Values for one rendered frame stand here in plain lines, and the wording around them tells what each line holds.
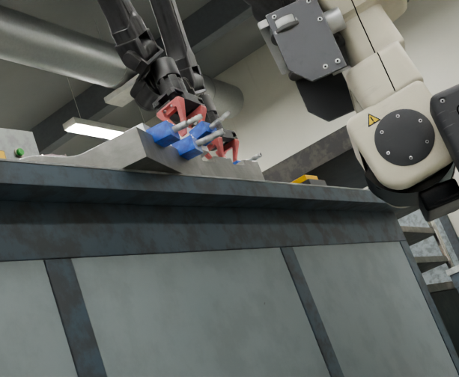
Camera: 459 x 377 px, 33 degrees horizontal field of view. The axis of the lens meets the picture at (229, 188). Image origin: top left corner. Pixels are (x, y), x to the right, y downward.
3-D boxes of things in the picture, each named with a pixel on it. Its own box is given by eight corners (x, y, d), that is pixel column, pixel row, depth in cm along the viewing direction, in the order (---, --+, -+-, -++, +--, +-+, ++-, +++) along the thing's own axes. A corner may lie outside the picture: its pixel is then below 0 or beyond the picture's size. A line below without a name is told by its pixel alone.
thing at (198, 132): (242, 125, 155) (232, 104, 158) (226, 119, 151) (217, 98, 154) (198, 161, 161) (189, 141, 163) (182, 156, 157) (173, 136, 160)
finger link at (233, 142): (213, 176, 189) (200, 143, 192) (229, 177, 195) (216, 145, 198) (233, 163, 186) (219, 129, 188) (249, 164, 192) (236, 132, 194)
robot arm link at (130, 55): (126, 49, 162) (144, 34, 169) (104, 84, 170) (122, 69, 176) (170, 84, 163) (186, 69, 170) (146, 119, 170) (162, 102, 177)
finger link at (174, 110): (165, 142, 157) (152, 107, 161) (189, 149, 163) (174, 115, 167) (189, 123, 154) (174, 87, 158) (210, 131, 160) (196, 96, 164)
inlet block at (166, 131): (213, 133, 129) (202, 105, 131) (202, 126, 124) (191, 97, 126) (146, 165, 132) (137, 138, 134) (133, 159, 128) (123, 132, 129)
